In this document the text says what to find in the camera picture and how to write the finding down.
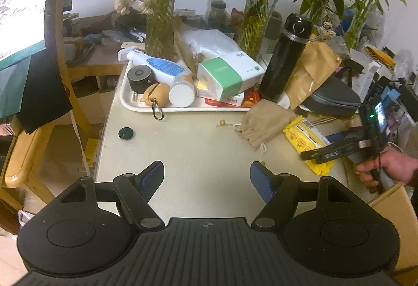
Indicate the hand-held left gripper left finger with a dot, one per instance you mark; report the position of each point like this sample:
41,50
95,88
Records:
152,178

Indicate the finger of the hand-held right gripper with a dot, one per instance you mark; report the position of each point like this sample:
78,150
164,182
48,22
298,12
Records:
336,138
308,154

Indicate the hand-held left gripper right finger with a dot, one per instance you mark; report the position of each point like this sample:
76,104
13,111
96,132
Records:
261,183

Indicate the cardboard box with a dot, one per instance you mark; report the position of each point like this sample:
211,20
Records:
396,204

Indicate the person's right hand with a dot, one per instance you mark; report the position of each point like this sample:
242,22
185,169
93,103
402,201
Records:
392,166

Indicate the yellow packet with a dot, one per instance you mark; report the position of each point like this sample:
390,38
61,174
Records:
303,137

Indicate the grey zip case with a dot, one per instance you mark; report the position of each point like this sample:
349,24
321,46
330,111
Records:
333,96

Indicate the tall white box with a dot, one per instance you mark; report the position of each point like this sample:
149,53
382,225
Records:
362,77

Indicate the dark green round cap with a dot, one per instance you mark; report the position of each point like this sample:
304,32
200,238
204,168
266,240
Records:
126,133

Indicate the yellow cloth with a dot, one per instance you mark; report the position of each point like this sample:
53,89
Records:
378,55

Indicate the yellow tag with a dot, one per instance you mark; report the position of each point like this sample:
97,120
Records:
90,150

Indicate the brown paper bag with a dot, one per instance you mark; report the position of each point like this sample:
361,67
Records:
315,70

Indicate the white tray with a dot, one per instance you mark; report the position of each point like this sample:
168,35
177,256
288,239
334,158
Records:
130,103

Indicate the red packet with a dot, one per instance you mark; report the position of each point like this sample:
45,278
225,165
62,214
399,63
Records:
251,99

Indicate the tan pouch with carabiner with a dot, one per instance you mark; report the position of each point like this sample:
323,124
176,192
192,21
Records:
156,93

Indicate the small white yellow box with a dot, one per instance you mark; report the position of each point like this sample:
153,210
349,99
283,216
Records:
235,99

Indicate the white pill bottle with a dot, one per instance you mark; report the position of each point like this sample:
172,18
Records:
181,93

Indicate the black thermos bottle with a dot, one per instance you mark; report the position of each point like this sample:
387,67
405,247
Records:
284,60

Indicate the black round jar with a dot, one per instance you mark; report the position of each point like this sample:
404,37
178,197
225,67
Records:
140,77

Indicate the green white tissue box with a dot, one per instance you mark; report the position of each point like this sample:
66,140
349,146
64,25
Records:
228,75

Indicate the white spray bottle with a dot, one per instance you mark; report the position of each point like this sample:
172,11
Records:
160,65

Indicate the wooden chair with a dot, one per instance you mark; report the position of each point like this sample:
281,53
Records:
29,155

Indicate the wooden side table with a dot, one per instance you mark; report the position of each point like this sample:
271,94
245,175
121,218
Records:
98,65

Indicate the black cloth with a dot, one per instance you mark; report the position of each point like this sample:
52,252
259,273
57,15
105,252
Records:
45,96

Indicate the brown paper sheet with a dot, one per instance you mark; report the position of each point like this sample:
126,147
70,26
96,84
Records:
184,47

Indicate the white plastic bag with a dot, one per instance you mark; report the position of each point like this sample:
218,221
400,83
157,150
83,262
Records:
209,42

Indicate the glass vase with dried flowers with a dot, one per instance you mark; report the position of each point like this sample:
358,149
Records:
161,21

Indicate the glass jar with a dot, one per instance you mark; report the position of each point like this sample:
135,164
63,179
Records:
217,13

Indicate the clear green plastic mailer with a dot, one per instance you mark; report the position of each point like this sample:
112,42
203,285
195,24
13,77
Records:
19,1

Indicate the small tripod camera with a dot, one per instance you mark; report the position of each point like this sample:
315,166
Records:
352,65

